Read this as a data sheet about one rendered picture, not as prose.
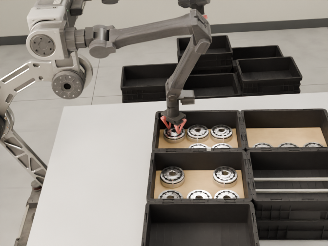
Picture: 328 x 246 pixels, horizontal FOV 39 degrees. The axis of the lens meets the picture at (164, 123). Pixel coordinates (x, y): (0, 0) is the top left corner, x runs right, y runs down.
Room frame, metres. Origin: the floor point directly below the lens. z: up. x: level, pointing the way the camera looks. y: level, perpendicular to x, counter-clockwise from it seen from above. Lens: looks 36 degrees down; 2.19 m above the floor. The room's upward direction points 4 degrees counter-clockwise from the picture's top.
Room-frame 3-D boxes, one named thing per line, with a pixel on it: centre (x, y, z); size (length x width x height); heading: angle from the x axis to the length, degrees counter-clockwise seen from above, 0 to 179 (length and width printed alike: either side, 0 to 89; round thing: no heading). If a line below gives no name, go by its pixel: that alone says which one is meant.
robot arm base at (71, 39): (1.59, 0.31, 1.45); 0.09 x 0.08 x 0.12; 179
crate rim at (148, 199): (1.39, -0.12, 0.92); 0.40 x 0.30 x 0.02; 85
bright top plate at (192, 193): (1.32, -0.12, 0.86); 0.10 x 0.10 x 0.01
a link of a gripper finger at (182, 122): (1.76, -0.06, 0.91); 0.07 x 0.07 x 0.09; 45
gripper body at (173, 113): (1.77, -0.05, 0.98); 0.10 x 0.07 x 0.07; 45
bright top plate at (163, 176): (1.47, -0.02, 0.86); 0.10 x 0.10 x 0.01
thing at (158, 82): (2.79, 0.07, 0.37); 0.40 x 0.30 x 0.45; 89
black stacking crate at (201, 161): (1.39, -0.12, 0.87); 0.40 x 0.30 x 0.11; 85
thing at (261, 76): (2.78, -0.73, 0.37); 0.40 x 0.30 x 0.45; 89
